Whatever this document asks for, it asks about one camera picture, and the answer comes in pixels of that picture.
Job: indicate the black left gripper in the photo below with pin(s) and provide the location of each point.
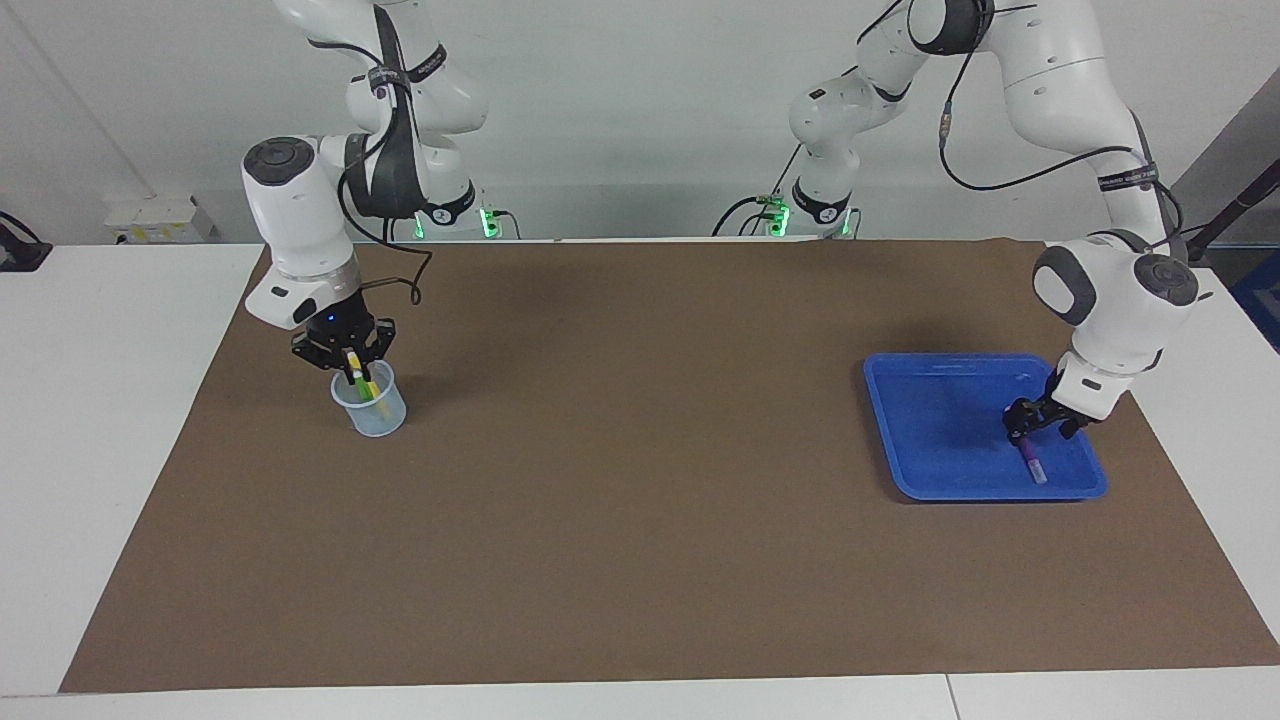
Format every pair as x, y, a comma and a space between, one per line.
1052, 395

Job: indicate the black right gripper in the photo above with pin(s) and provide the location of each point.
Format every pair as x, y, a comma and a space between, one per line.
338, 320

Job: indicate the green marker pen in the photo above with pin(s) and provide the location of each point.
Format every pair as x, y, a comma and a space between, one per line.
360, 385

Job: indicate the purple marker pen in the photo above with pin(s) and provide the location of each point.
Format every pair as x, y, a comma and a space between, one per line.
1035, 468

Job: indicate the yellow marker pen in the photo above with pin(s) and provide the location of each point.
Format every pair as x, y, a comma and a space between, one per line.
380, 405

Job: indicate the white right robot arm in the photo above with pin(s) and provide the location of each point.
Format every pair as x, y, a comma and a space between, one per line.
300, 220

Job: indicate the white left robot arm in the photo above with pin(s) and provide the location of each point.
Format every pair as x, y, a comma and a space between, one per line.
1060, 80

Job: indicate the clear plastic cup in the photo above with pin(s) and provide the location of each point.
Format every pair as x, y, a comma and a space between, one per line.
375, 425

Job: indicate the blue plastic tray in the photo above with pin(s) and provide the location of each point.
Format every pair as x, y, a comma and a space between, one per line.
940, 440

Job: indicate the blue object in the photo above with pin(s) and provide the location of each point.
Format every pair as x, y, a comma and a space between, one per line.
1262, 300

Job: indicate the black stand pole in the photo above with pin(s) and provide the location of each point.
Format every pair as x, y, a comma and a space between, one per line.
1240, 200

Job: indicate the brown paper table mat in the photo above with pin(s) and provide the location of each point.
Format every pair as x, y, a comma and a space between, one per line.
640, 500

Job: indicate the black clamp mount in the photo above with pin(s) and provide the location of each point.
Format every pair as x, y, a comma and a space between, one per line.
20, 255

